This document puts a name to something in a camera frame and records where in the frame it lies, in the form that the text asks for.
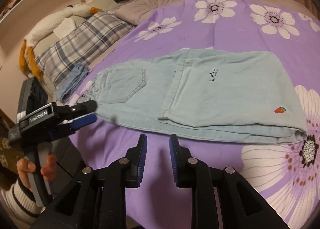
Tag light blue denim pants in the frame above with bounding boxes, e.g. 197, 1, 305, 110
79, 52, 308, 144

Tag striped left sleeve forearm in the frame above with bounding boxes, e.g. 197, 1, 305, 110
1, 179, 43, 228

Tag plaid grey pillow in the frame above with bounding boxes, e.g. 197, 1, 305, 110
36, 11, 134, 88

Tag folded blue denim garment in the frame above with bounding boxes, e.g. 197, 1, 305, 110
56, 64, 89, 103

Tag white goose plush toy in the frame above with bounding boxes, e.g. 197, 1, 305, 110
18, 4, 101, 80

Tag person's left hand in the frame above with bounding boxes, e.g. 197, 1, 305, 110
16, 153, 58, 191

